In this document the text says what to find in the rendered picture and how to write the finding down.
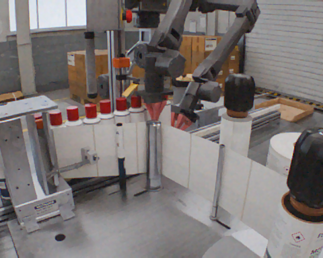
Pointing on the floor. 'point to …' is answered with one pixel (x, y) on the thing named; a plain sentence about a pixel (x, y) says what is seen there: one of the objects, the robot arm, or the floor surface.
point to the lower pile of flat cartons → (6, 98)
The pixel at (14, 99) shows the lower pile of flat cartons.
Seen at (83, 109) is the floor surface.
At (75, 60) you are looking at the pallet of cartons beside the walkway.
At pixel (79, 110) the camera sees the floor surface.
